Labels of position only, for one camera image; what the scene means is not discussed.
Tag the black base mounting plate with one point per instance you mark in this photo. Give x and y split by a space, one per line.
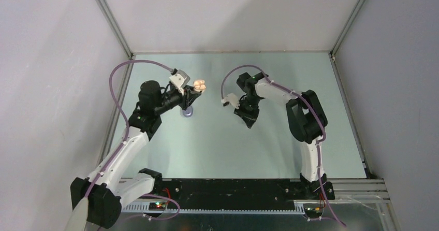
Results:
154 204

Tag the beige earbud charging case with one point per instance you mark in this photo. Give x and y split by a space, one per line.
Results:
199 85

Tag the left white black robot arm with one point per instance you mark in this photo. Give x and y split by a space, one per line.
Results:
100 197

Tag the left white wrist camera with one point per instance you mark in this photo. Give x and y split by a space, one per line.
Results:
179 79

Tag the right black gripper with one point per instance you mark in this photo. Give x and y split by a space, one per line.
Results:
249 117

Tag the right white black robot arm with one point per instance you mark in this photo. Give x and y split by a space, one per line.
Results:
305 116

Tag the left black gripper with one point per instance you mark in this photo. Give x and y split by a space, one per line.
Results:
189 95

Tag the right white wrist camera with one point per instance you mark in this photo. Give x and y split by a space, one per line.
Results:
231 99

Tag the aluminium frame rail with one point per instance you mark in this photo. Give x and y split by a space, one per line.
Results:
356 191

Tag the purple earbud charging case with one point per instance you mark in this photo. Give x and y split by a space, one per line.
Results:
187 112

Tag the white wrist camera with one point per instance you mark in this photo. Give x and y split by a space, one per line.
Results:
179 79
231 99

